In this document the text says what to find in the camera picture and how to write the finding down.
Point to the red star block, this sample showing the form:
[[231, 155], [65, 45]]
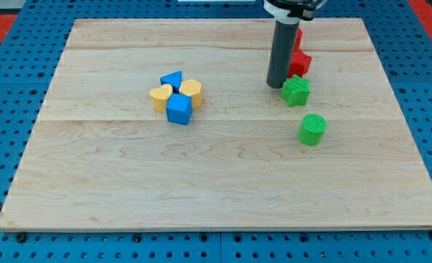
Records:
[[299, 64]]

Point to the blue triangle block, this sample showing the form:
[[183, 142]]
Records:
[[174, 79]]

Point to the blue cube block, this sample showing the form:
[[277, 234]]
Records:
[[179, 109]]

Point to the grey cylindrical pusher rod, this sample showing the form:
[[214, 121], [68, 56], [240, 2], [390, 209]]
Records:
[[284, 38]]

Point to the green cylinder block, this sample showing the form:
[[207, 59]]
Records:
[[311, 130]]

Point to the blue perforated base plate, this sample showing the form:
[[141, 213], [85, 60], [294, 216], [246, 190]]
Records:
[[29, 55]]

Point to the green star block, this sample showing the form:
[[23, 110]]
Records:
[[295, 91]]

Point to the red block behind rod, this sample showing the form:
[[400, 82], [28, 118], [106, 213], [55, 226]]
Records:
[[298, 39]]

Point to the wooden board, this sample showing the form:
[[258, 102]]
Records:
[[100, 158]]

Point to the yellow heart block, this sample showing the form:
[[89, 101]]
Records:
[[160, 96]]

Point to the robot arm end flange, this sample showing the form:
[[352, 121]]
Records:
[[292, 11]]

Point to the yellow hexagon block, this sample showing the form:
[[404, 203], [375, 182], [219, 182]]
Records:
[[193, 89]]

